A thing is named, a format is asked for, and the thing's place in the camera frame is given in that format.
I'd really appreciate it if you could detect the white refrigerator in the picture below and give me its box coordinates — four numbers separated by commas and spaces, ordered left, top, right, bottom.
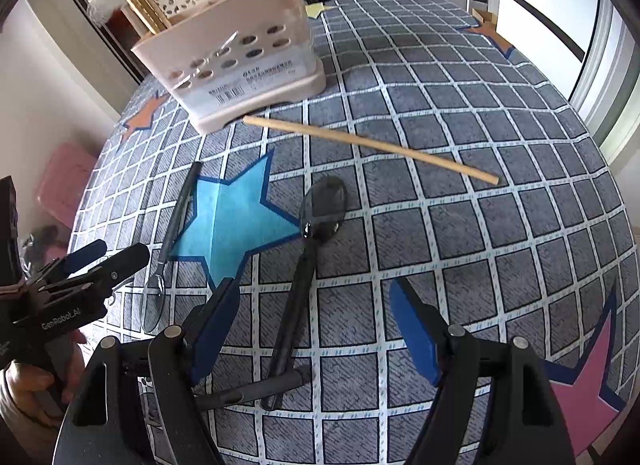
495, 0, 616, 76

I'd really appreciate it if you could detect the beige plastic utensil holder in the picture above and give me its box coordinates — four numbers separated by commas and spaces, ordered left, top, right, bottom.
131, 0, 327, 135

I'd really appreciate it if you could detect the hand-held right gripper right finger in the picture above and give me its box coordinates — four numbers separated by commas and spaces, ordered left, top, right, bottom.
389, 276, 576, 465

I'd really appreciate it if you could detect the pink plastic stool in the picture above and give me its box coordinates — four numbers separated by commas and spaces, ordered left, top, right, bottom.
35, 142, 98, 231

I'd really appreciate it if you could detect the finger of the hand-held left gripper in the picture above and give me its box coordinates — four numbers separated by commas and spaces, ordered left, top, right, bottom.
62, 239, 108, 276
75, 244, 151, 298

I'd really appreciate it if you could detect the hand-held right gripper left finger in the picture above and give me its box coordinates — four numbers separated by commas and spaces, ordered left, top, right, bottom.
52, 277, 242, 465

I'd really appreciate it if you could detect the white sliding door frame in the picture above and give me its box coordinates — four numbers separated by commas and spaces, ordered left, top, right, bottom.
567, 0, 640, 161

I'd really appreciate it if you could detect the blue checked star tablecloth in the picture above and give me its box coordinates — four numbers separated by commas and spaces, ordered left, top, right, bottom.
65, 0, 633, 465

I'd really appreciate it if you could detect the black handled spoon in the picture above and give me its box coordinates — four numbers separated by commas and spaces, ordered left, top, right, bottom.
195, 365, 313, 411
260, 175, 348, 411
140, 161, 203, 333

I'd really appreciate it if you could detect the person's left hand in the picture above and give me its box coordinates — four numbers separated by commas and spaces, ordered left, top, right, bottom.
0, 330, 88, 428

